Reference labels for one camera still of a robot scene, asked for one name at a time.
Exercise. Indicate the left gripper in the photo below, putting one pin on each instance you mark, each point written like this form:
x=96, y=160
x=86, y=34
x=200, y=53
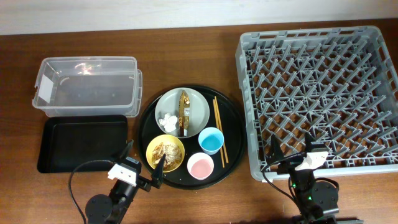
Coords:
x=146, y=184

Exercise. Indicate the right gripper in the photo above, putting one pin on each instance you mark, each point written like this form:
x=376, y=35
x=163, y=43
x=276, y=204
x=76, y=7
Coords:
x=290, y=163

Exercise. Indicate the yellow bowl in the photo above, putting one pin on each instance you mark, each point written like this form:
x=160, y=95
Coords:
x=166, y=139

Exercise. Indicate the food scraps pile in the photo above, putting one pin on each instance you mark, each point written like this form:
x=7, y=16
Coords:
x=173, y=155

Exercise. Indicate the white tissue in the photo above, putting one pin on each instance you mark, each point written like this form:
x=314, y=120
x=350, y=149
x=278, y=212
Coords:
x=169, y=123

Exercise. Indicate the pink plastic cup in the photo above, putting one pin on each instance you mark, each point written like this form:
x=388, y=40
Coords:
x=200, y=166

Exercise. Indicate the grey round plate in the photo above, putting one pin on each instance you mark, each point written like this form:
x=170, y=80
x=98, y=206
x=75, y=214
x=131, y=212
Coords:
x=199, y=110

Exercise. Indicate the blue plastic cup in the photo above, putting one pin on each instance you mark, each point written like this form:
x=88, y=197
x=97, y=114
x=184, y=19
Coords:
x=211, y=140

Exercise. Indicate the gold snack wrapper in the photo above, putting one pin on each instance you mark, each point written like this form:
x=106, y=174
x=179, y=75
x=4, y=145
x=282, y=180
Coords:
x=183, y=114

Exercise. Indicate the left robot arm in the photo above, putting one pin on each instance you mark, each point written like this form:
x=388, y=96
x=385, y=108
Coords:
x=111, y=208

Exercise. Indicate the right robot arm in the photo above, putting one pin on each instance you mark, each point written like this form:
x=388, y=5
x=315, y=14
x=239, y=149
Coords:
x=316, y=198

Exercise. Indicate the grey dishwasher rack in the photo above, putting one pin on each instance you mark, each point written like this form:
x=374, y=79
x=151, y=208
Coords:
x=337, y=84

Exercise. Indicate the round black serving tray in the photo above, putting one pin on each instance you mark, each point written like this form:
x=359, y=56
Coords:
x=234, y=130

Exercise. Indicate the black rectangular tray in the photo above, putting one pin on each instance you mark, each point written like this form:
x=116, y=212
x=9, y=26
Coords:
x=72, y=140

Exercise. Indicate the clear plastic storage bin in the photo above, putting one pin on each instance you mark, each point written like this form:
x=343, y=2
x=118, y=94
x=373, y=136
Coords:
x=87, y=86

